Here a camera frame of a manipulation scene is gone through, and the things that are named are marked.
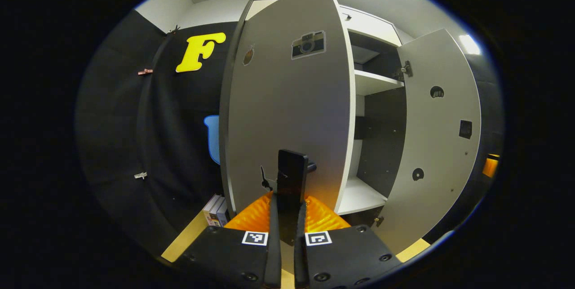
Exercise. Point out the beige double-door shoe cabinet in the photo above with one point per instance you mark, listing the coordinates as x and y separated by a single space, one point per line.
382 140

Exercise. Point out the black backdrop cloth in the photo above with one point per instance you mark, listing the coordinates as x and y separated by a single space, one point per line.
134 136

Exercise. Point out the short ceiling light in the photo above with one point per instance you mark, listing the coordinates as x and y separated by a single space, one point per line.
469 44

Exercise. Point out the red clip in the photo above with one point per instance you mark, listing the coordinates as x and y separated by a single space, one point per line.
145 72

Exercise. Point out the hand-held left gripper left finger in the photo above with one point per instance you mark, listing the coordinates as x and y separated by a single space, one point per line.
272 253

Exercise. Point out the white cabinet shelf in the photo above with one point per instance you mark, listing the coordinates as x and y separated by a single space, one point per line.
359 197
375 81

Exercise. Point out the white small box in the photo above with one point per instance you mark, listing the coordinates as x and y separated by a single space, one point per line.
209 210

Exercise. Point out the beige door with headphone sticker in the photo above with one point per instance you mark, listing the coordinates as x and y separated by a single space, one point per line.
440 145

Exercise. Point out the beige door with camera sticker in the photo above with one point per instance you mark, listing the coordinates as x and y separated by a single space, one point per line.
287 109

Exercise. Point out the grey small box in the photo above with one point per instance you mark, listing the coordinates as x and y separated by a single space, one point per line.
216 213

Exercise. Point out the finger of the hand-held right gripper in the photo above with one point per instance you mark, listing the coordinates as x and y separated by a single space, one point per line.
490 166

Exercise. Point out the black clip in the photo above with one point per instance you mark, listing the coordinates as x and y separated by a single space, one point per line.
173 29

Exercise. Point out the blue small box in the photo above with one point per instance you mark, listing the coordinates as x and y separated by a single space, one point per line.
223 215

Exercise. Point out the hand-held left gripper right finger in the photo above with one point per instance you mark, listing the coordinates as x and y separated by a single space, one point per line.
301 253

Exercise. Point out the metal door hinge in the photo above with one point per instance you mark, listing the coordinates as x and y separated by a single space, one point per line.
405 70
378 221

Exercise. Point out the white clip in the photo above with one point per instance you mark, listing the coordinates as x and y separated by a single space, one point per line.
140 175

